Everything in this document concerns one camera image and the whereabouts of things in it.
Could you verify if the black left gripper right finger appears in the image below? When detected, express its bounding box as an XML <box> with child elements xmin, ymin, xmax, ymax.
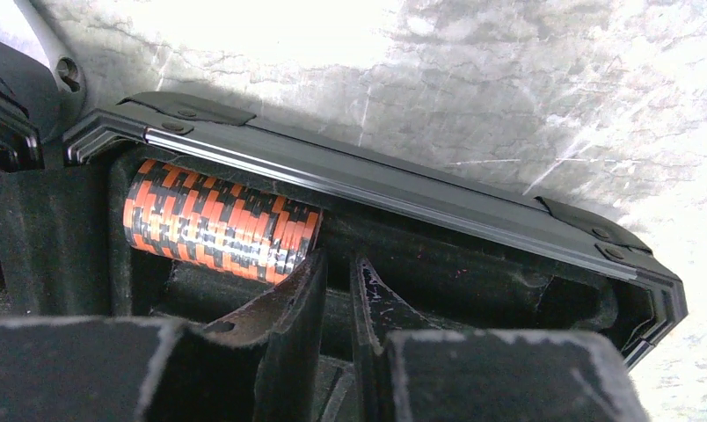
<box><xmin>350</xmin><ymin>255</ymin><xmax>648</xmax><ymax>421</ymax></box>

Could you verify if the black poker set case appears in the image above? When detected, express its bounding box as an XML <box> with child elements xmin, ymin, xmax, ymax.
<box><xmin>0</xmin><ymin>42</ymin><xmax>688</xmax><ymax>421</ymax></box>

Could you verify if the orange black poker chip stack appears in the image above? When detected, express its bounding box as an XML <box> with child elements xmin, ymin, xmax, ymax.
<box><xmin>122</xmin><ymin>159</ymin><xmax>323</xmax><ymax>284</ymax></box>

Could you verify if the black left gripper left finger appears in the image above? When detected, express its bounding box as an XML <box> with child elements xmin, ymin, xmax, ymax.
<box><xmin>0</xmin><ymin>250</ymin><xmax>328</xmax><ymax>421</ymax></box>

